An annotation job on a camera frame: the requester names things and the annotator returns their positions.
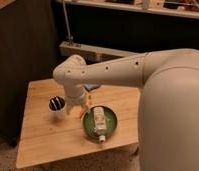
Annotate orange carrot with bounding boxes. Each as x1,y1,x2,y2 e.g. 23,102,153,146
79,95,92,119

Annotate wooden shelf with items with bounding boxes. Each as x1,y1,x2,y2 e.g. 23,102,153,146
56,0,199,19

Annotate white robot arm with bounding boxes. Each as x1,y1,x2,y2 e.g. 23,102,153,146
53,49,199,171

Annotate green ceramic bowl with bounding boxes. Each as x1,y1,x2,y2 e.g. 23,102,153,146
83,106,118,141

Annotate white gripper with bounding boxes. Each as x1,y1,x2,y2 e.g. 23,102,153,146
65,89,89,114

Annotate metal vertical pole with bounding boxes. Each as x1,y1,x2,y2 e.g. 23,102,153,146
62,0,74,46

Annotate wooden folding table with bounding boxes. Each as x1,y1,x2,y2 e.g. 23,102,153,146
16,79,140,168

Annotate clear plastic bottle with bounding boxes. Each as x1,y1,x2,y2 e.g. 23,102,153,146
93,107,107,143

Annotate blue sponge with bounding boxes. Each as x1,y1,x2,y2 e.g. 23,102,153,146
84,84,100,91

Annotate grey metal beam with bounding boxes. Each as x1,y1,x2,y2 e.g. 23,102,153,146
59,41,135,62

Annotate white cup with dark inside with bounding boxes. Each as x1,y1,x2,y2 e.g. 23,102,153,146
49,96,65,119

